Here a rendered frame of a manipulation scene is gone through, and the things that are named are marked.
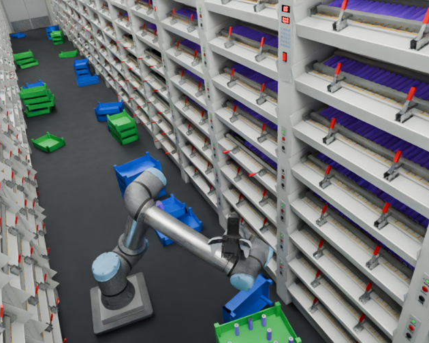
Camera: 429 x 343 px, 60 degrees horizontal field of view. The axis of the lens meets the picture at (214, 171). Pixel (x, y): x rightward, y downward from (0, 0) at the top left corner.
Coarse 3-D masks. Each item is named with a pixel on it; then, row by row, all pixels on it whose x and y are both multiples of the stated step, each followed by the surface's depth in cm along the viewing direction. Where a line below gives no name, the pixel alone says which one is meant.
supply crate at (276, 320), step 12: (264, 312) 161; (276, 312) 162; (216, 324) 154; (228, 324) 157; (240, 324) 160; (276, 324) 160; (288, 324) 155; (216, 336) 157; (228, 336) 157; (240, 336) 157; (252, 336) 156; (264, 336) 156; (276, 336) 155; (288, 336) 155
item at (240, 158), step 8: (216, 136) 216; (224, 136) 219; (224, 144) 214; (232, 144) 211; (240, 152) 203; (240, 160) 199; (248, 160) 196; (248, 168) 192; (256, 168) 190; (256, 176) 187; (264, 176) 183; (272, 176) 181; (264, 184) 183; (272, 184) 177; (272, 192) 178
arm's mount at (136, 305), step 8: (136, 280) 215; (136, 288) 211; (136, 296) 206; (128, 304) 202; (136, 304) 201; (104, 312) 199; (112, 312) 199; (120, 312) 198; (128, 312) 199; (136, 312) 202; (104, 320) 196; (112, 320) 199
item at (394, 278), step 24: (312, 192) 165; (312, 216) 156; (336, 216) 149; (336, 240) 144; (360, 240) 140; (360, 264) 133; (384, 264) 130; (408, 264) 126; (384, 288) 126; (408, 288) 122
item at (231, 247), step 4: (224, 236) 138; (228, 236) 138; (232, 236) 138; (236, 236) 139; (240, 236) 140; (224, 240) 138; (228, 240) 137; (232, 240) 137; (224, 244) 137; (228, 244) 137; (232, 244) 137; (236, 244) 137; (224, 248) 137; (228, 248) 137; (232, 248) 137; (236, 248) 137; (240, 248) 140; (224, 252) 138; (228, 252) 138; (232, 252) 137; (236, 252) 136; (224, 256) 137; (228, 256) 137; (232, 256) 137; (236, 256) 138
